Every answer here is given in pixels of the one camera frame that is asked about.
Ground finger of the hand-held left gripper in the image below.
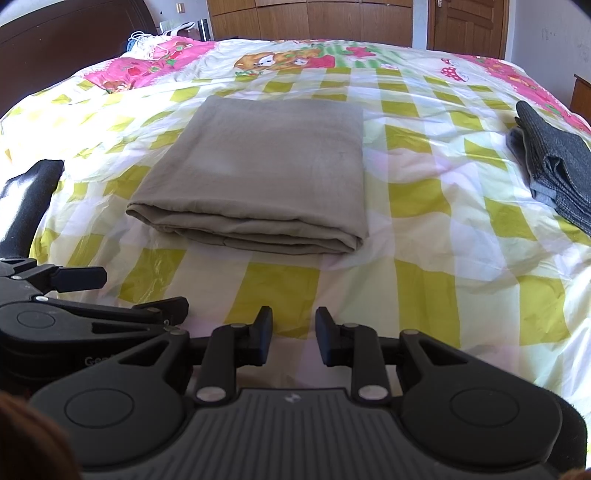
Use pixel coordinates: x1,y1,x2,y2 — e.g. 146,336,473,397
0,257,108,303
90,298,190,337

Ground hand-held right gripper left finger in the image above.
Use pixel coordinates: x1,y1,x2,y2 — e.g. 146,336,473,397
117,305,274,405

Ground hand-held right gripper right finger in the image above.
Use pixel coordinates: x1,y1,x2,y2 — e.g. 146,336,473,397
315,307,467,402

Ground beige pants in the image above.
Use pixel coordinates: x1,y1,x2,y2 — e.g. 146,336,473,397
126,95,370,256

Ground person's right forearm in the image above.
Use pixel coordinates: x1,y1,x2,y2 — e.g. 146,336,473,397
554,397,591,480

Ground person's left forearm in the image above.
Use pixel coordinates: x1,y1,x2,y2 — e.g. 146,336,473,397
0,390,80,480

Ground black folded garment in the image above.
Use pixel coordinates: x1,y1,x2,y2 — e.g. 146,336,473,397
0,159,64,260

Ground printed checkered bedsheet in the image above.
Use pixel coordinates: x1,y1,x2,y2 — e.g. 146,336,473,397
0,37,591,398

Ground dark wooden headboard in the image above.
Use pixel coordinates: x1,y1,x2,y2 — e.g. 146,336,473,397
0,0,160,117

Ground grey folded jeans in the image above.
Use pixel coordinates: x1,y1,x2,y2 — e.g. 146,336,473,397
505,100,591,236

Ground wooden wardrobe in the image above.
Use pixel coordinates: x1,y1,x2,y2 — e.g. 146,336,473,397
205,0,414,48

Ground wooden door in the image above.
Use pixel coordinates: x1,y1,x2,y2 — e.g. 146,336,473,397
427,0,509,59

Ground wooden nightstand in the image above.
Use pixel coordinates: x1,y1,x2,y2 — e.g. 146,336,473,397
573,74,591,124

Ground white cables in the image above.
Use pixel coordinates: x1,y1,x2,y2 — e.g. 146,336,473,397
122,30,168,60

